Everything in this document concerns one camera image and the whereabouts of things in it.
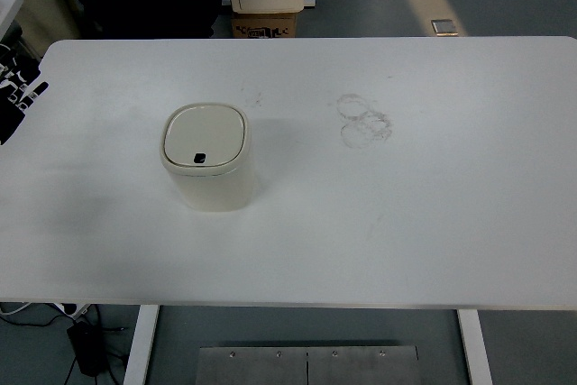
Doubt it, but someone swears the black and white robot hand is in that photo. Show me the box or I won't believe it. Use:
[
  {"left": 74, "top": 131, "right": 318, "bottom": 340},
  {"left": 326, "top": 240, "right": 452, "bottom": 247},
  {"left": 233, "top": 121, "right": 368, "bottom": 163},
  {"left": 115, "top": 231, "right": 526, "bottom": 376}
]
[{"left": 0, "top": 44, "right": 50, "bottom": 146}]

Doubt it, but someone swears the small cream lidded trash bin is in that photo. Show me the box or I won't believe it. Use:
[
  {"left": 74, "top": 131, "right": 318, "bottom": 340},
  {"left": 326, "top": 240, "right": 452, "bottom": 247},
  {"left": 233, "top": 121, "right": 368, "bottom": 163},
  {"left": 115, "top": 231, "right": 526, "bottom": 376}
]
[{"left": 160, "top": 103, "right": 256, "bottom": 214}]

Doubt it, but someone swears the white side table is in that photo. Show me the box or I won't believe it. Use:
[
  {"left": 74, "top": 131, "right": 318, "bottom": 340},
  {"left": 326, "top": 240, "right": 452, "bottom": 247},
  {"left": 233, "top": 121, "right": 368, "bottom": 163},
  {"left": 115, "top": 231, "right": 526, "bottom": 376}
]
[{"left": 0, "top": 0, "right": 25, "bottom": 40}]

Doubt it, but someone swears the black power adapter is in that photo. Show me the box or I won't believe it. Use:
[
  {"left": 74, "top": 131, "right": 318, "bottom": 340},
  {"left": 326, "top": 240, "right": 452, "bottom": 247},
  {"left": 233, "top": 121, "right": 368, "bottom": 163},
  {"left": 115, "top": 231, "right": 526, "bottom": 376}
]
[{"left": 66, "top": 321, "right": 108, "bottom": 378}]

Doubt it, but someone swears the cardboard box with black print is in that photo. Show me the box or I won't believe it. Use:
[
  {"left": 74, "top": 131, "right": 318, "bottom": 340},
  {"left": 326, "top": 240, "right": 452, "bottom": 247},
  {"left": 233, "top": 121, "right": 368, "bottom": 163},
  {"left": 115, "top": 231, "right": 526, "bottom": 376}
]
[{"left": 231, "top": 11, "right": 298, "bottom": 39}]

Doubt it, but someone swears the white table leg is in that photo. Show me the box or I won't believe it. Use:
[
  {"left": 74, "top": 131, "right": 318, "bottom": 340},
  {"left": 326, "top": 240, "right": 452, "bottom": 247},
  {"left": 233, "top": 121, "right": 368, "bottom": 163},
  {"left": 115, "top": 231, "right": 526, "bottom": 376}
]
[
  {"left": 123, "top": 305, "right": 161, "bottom": 385},
  {"left": 456, "top": 309, "right": 495, "bottom": 385}
]

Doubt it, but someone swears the grey metal table foot bar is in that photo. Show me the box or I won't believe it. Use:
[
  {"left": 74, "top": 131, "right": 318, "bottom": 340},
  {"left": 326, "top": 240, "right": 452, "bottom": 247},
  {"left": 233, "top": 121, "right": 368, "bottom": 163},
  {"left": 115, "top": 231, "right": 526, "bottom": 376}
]
[{"left": 220, "top": 0, "right": 317, "bottom": 10}]

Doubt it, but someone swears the grey metal plate with screws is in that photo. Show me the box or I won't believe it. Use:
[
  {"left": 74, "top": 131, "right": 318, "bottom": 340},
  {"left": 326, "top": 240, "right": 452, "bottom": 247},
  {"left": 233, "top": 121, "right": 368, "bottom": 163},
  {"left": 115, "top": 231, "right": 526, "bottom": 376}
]
[{"left": 197, "top": 345, "right": 419, "bottom": 385}]

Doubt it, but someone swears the metal floor outlet plate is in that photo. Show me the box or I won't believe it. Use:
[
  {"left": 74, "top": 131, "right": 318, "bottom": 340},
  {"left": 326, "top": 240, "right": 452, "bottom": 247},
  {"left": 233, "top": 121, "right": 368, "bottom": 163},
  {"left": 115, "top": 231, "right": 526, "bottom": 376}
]
[{"left": 430, "top": 19, "right": 460, "bottom": 37}]

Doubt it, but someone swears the thin black cable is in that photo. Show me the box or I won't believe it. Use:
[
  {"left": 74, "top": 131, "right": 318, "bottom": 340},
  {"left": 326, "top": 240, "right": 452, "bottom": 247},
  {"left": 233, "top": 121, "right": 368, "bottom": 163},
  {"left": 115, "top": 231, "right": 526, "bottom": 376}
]
[{"left": 0, "top": 304, "right": 136, "bottom": 385}]

